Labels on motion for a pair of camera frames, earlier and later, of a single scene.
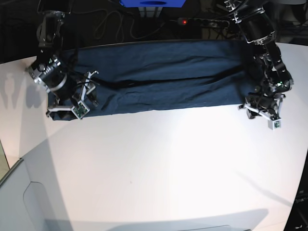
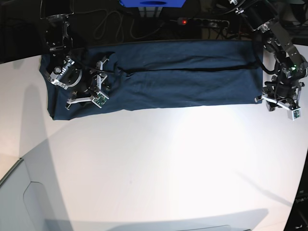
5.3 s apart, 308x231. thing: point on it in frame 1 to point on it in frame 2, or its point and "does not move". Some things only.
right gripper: x=267 y=106 to x=286 y=95
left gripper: x=71 y=93 to x=99 y=86
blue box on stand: x=153 y=3 does not move
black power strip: x=205 y=22 does not move
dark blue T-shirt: x=148 y=75 does not move
